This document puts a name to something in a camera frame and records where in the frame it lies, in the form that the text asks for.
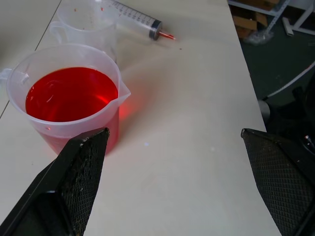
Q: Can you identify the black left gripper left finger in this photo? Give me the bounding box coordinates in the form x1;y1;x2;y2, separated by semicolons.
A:
0;127;110;236

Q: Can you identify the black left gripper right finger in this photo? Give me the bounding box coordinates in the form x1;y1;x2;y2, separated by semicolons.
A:
240;128;315;236

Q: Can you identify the beaker with red liquid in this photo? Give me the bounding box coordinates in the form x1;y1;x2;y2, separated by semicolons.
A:
0;43;131;156

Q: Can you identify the clear plastic beaker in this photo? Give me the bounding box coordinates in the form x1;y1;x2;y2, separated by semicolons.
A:
50;0;118;62

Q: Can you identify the large clear plastic syringe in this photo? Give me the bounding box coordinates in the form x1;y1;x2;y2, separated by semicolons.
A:
97;0;176;41

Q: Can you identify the crumpled clear plastic wrap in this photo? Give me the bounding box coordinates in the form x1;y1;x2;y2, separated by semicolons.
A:
243;29;274;45

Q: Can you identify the brown cardboard box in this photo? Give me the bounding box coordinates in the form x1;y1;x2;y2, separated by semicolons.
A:
230;5;269;38

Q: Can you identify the white cable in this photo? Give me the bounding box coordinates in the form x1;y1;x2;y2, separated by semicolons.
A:
262;63;315;100

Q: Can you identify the white metal shelf frame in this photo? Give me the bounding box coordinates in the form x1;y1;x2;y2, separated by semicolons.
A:
227;0;315;37

